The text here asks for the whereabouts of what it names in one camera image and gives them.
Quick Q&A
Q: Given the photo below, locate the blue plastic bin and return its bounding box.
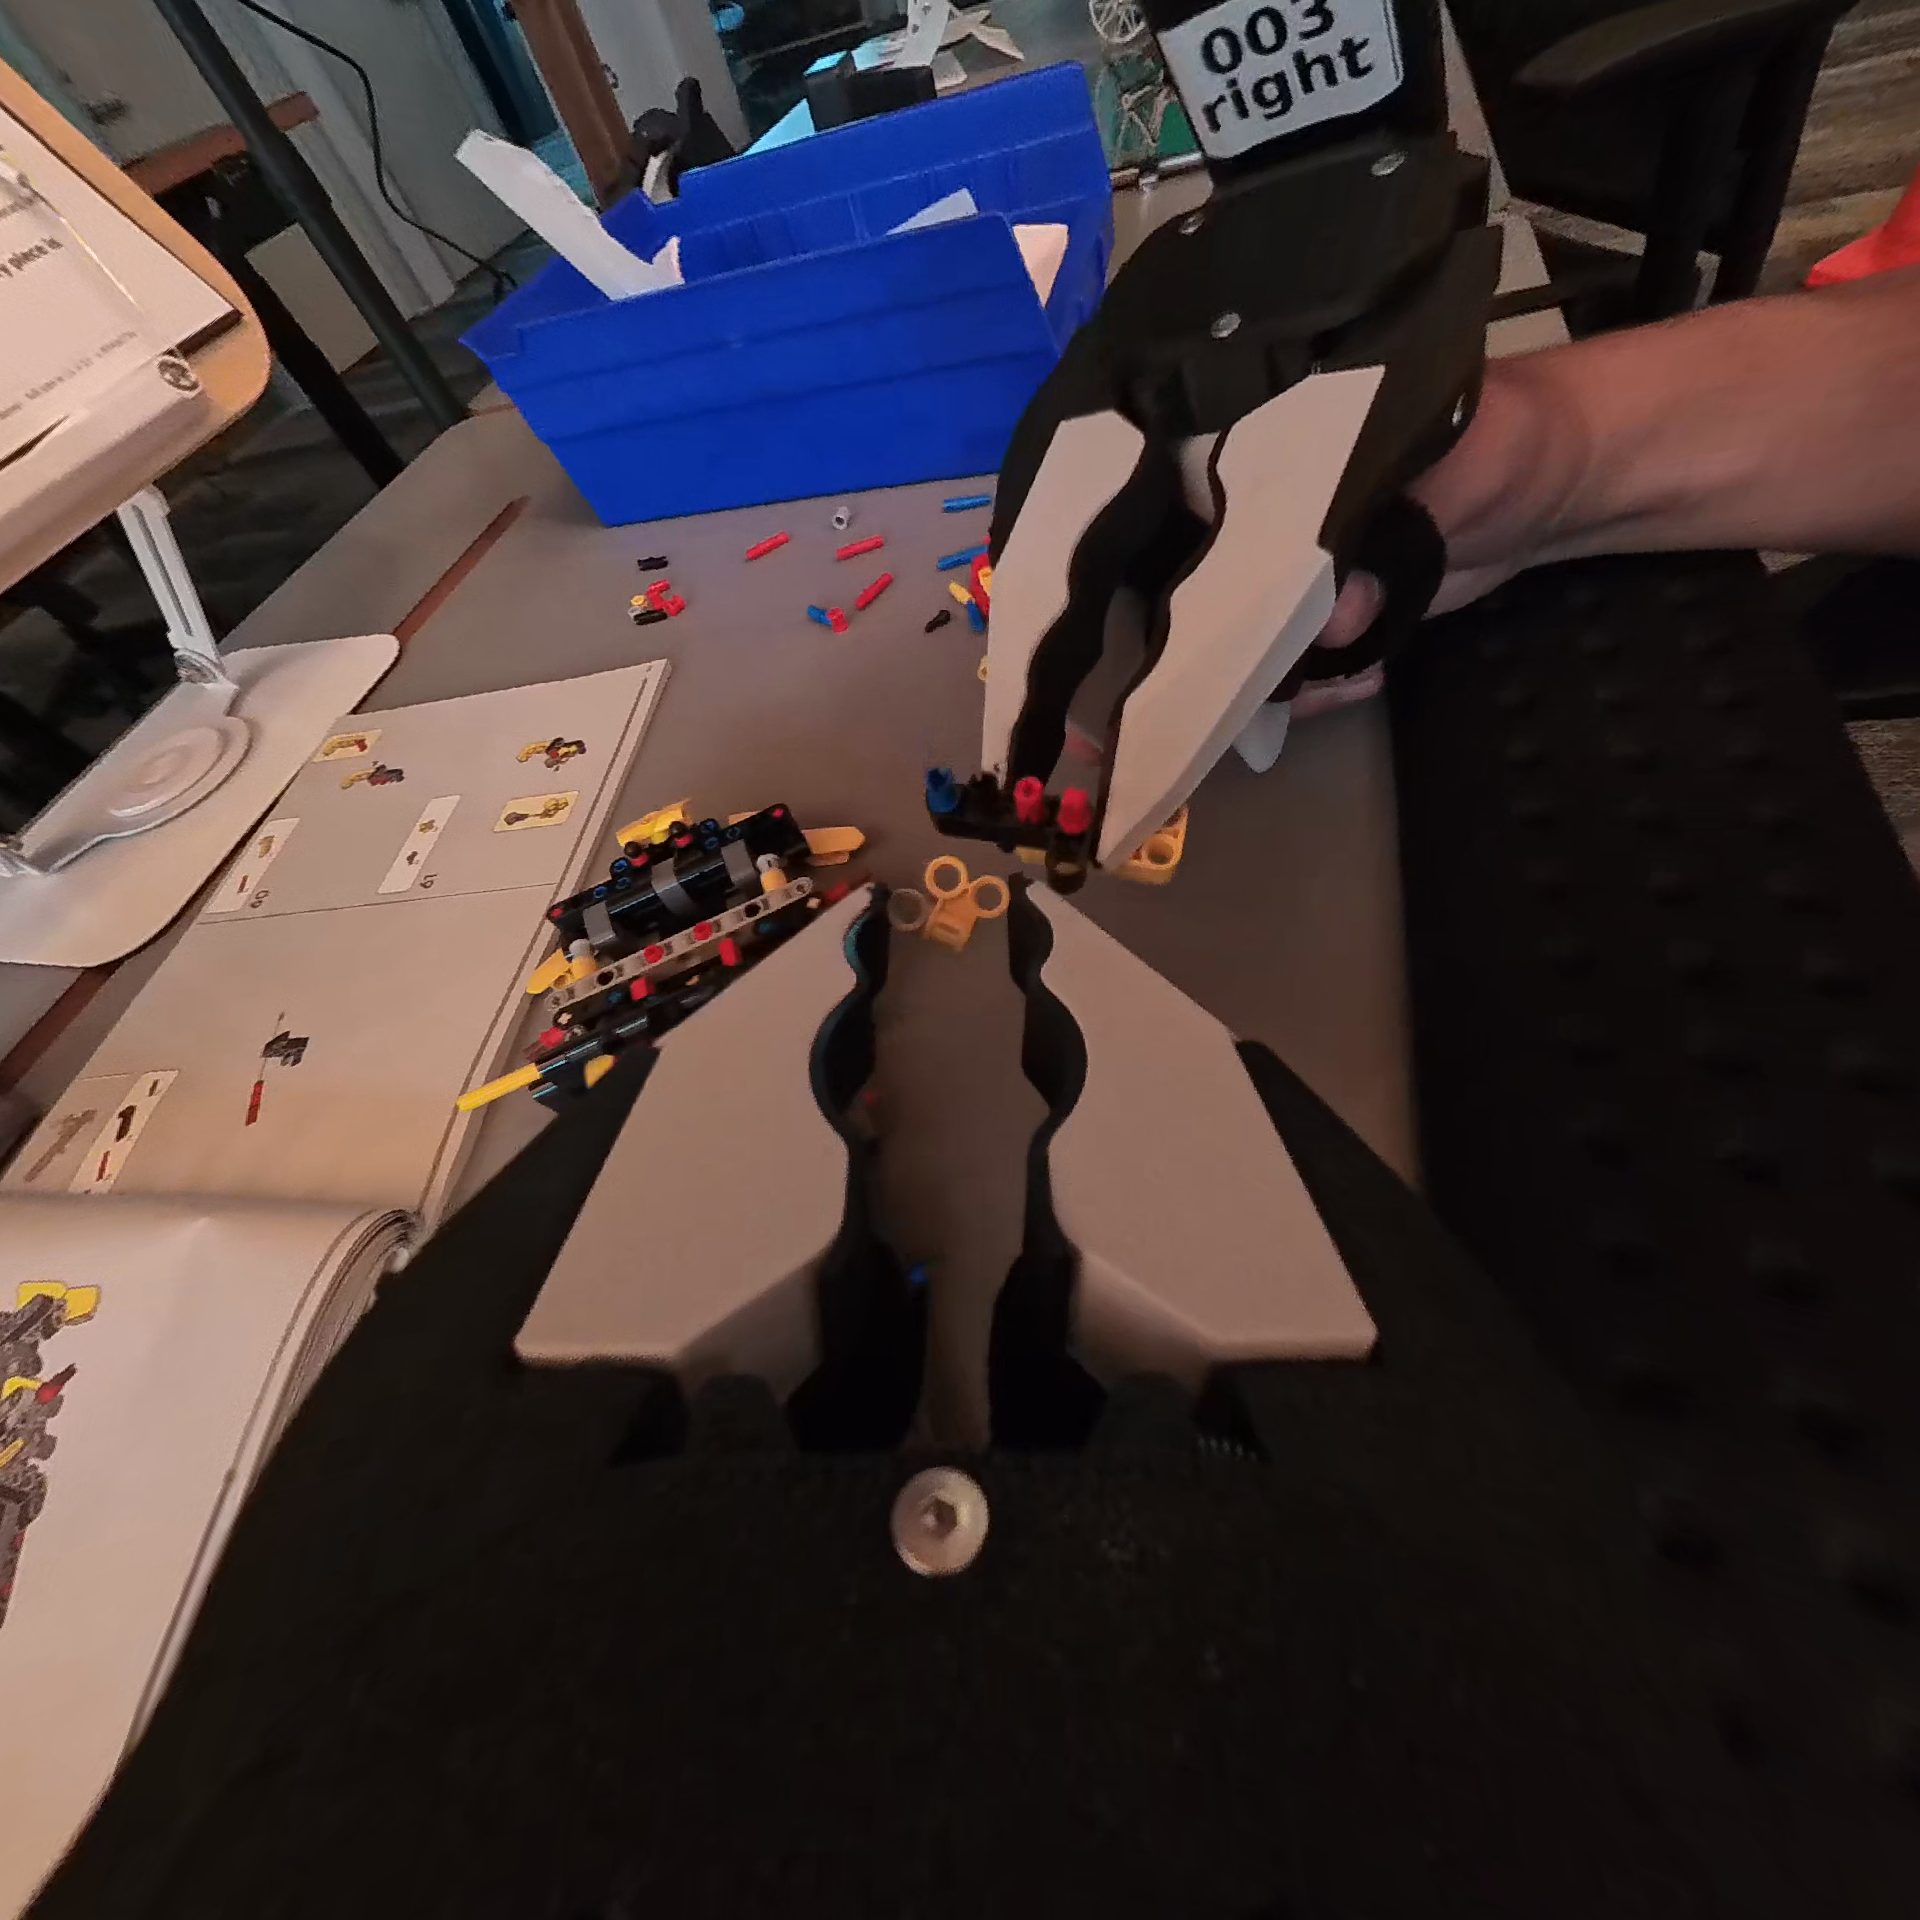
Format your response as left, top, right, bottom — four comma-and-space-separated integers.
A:
459, 60, 1113, 530

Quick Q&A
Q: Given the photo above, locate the person's right forearm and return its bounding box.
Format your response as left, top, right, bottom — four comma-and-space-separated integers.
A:
1560, 269, 1920, 566

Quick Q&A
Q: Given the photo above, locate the lego instruction booklet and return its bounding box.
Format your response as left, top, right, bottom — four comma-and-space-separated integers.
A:
0, 662, 674, 1875

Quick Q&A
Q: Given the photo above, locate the person's right hand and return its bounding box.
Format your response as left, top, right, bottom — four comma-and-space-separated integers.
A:
1288, 360, 1594, 719

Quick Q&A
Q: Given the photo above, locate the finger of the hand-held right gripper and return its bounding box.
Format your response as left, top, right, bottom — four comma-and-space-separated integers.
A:
977, 405, 1158, 787
1092, 362, 1384, 873

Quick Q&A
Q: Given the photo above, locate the black metal pole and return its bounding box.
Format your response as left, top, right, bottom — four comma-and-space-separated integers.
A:
148, 0, 472, 430

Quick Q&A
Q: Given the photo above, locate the black lego beam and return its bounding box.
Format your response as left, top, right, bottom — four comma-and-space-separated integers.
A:
925, 772, 1098, 890

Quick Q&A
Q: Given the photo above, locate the lego car model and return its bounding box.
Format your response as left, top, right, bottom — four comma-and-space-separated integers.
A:
456, 800, 872, 1118

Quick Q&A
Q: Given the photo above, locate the orange traffic cone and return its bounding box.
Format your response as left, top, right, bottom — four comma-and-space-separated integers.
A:
1804, 183, 1920, 290

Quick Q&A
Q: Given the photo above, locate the white stand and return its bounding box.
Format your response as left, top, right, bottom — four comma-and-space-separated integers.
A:
0, 486, 404, 970

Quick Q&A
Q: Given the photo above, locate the pile of red blue pins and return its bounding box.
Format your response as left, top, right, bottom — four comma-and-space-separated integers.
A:
748, 486, 999, 637

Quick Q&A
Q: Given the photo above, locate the white desk lamp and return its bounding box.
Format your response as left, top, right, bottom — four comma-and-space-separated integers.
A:
868, 0, 1037, 74

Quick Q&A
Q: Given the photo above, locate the black perforated chair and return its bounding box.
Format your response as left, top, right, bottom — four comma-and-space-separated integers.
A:
1387, 555, 1920, 1920

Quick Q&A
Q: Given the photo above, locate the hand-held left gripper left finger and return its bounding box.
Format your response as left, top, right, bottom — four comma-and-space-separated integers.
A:
517, 885, 889, 1373

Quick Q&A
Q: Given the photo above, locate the black cable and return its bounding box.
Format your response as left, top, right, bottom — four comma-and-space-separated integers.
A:
242, 0, 512, 284

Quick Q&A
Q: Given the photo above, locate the black mesh chair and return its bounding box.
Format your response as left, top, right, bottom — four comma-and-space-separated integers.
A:
1447, 0, 1864, 323

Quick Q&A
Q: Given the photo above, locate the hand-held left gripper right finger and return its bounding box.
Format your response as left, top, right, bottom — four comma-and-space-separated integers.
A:
1005, 876, 1381, 1382

